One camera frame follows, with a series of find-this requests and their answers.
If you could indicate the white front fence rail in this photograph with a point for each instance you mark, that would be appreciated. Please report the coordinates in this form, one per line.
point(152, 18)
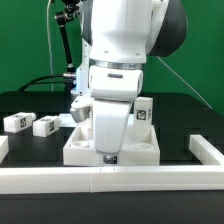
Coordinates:
point(110, 179)

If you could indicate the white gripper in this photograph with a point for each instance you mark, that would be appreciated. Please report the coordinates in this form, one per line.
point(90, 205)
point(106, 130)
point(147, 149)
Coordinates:
point(112, 93)

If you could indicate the white fence rail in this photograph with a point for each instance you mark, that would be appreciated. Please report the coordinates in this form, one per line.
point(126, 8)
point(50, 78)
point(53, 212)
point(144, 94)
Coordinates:
point(110, 179)
point(4, 148)
point(204, 151)

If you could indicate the white left fence rail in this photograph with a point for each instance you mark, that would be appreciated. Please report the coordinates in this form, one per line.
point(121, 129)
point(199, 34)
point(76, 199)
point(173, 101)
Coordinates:
point(4, 148)

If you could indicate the white right fence rail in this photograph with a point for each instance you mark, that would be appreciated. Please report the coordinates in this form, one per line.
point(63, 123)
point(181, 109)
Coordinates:
point(204, 151)

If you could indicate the white marker base plate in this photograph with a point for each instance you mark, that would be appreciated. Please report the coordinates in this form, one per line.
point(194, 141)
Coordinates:
point(67, 120)

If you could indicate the white square table top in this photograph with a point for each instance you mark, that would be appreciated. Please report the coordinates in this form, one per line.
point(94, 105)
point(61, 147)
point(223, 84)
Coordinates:
point(79, 150)

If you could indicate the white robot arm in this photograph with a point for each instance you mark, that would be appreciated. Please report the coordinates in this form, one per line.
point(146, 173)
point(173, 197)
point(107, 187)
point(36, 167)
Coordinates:
point(121, 33)

